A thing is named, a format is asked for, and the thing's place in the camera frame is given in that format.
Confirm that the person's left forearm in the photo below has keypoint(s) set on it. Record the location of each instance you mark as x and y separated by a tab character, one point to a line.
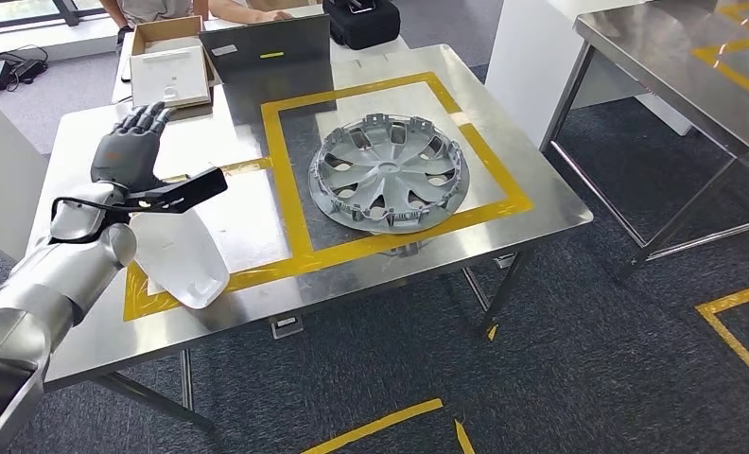
230	9

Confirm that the person's right forearm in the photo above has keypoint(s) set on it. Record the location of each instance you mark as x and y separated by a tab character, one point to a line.
114	12

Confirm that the white flat panel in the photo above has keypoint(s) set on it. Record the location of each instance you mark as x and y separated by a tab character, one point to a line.
171	78

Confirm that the white upright panel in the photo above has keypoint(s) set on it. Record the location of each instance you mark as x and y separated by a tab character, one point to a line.
5	175
525	62

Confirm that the yellow tape scrap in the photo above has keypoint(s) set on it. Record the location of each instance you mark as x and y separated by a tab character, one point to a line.
492	333

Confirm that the black carry case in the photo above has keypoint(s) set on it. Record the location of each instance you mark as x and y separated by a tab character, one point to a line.
362	28

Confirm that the silver wheel hubcap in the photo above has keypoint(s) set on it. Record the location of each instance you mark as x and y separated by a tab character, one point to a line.
387	169

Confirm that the steel workbench table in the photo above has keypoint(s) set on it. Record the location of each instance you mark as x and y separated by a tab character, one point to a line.
537	207

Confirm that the person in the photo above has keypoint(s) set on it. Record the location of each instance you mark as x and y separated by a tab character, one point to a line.
155	9

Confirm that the small yellow tape strip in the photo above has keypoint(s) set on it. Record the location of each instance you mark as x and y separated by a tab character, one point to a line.
272	55

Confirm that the white curved plastic part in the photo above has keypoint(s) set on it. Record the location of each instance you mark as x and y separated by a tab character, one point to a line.
180	263

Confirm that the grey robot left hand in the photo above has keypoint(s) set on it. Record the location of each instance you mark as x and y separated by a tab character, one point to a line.
127	157

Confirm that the yellow floor tape square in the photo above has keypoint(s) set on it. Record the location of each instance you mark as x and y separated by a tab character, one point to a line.
381	423
735	341

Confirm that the steel frame table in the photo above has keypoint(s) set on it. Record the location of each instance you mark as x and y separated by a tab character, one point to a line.
650	56

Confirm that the yellow tape rectangle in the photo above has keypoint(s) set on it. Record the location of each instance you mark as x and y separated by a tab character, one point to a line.
289	188

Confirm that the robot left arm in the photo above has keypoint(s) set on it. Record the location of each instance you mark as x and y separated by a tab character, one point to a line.
55	282

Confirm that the person's left hand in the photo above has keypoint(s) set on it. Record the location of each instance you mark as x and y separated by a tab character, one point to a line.
274	15

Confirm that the small grey tape label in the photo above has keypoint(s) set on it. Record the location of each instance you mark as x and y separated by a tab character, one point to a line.
224	50

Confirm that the open cardboard box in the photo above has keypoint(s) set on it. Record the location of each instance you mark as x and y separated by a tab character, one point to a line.
161	28

